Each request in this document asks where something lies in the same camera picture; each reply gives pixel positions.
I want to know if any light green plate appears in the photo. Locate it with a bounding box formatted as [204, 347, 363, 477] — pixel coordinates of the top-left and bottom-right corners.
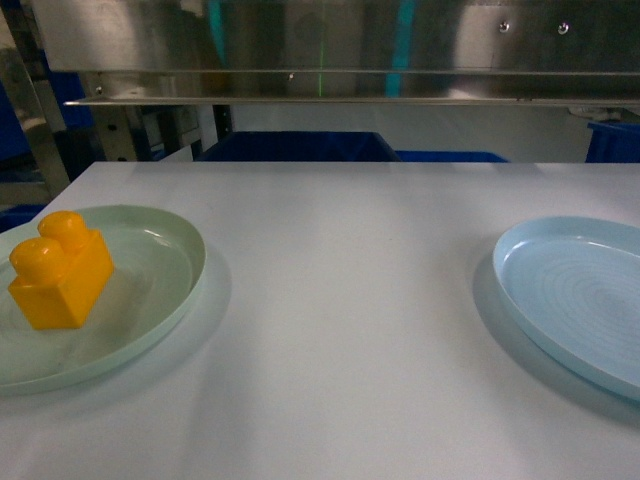
[1, 205, 207, 396]

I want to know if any yellow toy block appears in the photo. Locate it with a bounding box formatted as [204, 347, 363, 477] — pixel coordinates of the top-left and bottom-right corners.
[8, 211, 115, 330]

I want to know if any blue bin behind table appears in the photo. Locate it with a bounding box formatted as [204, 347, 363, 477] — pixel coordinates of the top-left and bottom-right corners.
[196, 131, 400, 162]

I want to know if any stainless steel shelf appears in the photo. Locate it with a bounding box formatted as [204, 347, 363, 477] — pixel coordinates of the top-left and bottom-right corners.
[31, 1, 639, 107]

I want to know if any light blue plate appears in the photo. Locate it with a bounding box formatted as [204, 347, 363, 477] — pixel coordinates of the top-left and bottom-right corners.
[492, 216, 639, 401]

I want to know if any blue bin centre right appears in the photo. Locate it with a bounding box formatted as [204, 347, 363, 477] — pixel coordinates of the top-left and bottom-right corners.
[396, 150, 508, 163]

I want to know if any steel rack upright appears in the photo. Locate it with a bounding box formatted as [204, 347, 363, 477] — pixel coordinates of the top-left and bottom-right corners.
[1, 7, 70, 205]

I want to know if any blue bin far right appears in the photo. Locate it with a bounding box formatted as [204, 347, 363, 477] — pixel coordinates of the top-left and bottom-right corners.
[585, 122, 640, 163]

